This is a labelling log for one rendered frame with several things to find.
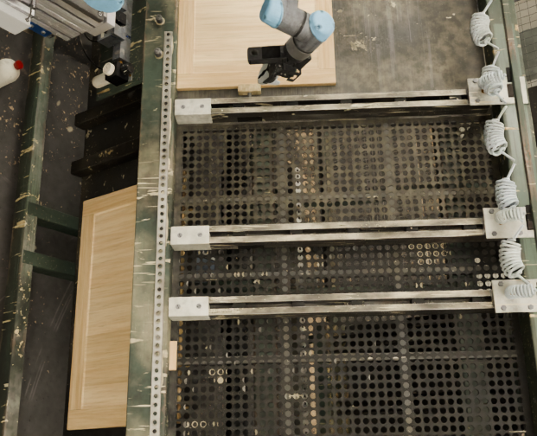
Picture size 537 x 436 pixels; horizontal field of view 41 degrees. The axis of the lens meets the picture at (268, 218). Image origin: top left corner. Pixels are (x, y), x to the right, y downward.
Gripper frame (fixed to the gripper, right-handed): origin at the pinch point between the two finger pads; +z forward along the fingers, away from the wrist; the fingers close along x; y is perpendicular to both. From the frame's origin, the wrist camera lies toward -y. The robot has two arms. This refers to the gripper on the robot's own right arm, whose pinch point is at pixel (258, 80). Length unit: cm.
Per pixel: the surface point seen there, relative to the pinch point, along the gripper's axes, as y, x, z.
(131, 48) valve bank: -26, 33, 51
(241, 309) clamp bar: 6, -66, 25
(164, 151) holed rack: -15.4, -10.6, 40.5
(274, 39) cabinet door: 19.7, 34.2, 24.8
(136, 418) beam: -21, -98, 43
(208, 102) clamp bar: -3.2, 6.5, 31.3
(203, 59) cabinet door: -2.7, 27.1, 37.7
